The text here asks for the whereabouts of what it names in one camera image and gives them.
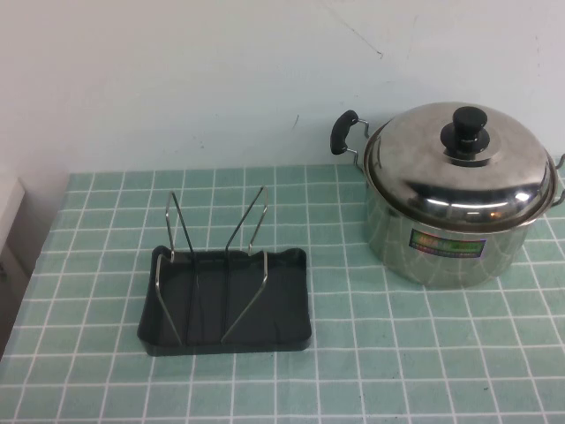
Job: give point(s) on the stainless steel pot lid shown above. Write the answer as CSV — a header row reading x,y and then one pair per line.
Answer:
x,y
419,176

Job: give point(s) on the stainless steel cooking pot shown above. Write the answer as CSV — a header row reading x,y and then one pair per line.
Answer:
x,y
441,265

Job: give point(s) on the green checked tablecloth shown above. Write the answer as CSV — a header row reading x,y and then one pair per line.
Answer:
x,y
397,353

